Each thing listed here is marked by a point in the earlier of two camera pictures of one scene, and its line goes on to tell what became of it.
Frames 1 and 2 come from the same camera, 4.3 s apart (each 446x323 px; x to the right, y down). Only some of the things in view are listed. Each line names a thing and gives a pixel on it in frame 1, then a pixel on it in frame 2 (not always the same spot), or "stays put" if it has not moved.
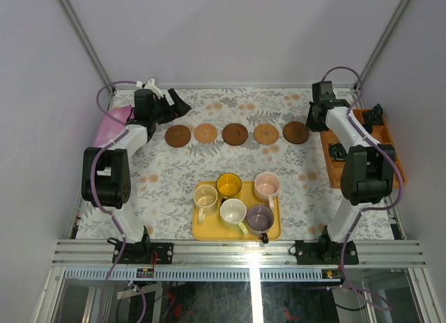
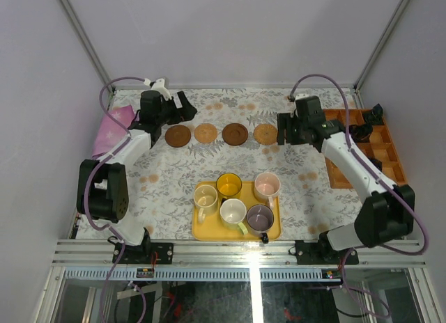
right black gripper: [311, 125] -> [286, 122]
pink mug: [266, 186] stays put
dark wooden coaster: [235, 134] stays put
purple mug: [260, 218] stays put
